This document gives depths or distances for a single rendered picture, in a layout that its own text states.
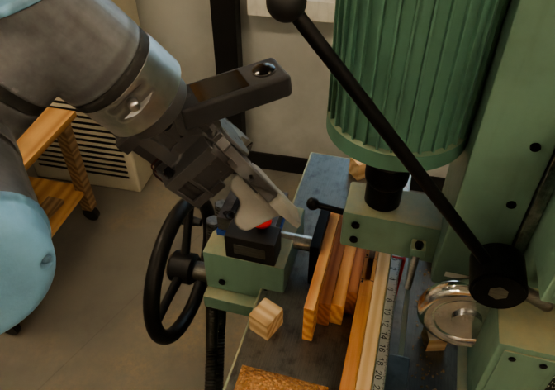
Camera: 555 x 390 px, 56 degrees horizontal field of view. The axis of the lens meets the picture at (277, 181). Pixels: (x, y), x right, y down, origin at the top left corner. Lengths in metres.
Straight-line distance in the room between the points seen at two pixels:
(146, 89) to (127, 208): 1.91
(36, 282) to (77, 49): 0.18
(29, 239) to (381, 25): 0.36
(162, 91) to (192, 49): 1.77
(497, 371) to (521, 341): 0.05
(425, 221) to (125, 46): 0.47
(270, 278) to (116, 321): 1.21
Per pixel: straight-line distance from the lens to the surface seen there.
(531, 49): 0.55
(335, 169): 1.07
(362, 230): 0.76
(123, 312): 2.00
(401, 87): 0.55
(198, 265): 0.99
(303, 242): 0.84
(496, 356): 0.66
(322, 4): 1.93
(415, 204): 0.77
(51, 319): 2.06
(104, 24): 0.43
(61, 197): 2.22
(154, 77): 0.46
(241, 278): 0.85
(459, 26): 0.53
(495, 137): 0.60
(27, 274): 0.34
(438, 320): 0.72
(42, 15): 0.41
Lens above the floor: 1.59
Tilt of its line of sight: 42 degrees down
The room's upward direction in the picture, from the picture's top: straight up
